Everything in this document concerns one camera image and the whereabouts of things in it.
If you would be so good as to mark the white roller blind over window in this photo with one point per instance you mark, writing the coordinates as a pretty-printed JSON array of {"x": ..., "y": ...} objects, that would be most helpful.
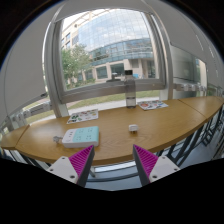
[{"x": 106, "y": 4}]

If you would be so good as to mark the clear black-capped water bottle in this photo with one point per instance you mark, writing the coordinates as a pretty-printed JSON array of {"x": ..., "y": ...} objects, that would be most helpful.
[{"x": 130, "y": 91}]

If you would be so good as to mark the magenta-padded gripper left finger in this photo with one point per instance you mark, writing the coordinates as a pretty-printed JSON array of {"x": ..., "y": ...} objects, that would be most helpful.
[{"x": 80, "y": 161}]

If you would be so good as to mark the small white charger block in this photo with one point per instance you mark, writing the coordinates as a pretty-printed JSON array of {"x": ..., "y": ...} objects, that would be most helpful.
[{"x": 133, "y": 128}]

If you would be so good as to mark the white and teal power strip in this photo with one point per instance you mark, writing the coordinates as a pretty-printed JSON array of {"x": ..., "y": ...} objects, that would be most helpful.
[{"x": 80, "y": 137}]

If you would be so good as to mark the small colourful printed sheet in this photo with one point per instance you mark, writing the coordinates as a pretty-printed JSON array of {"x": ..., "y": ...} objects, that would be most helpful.
[{"x": 153, "y": 105}]

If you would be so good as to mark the large colourful printed sheet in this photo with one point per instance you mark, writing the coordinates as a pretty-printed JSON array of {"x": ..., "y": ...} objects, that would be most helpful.
[{"x": 82, "y": 116}]

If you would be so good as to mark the wide white roller blind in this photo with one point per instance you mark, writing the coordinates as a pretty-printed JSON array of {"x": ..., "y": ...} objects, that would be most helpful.
[{"x": 23, "y": 66}]

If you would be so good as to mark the narrow white roller blind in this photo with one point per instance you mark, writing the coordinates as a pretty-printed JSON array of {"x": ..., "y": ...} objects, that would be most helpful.
[{"x": 190, "y": 33}]

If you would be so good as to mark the grey window frame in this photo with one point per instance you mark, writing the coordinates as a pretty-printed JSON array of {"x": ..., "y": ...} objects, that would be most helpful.
[{"x": 51, "y": 76}]

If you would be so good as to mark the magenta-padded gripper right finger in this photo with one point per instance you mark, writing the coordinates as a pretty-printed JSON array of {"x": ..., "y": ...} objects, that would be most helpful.
[{"x": 146, "y": 160}]

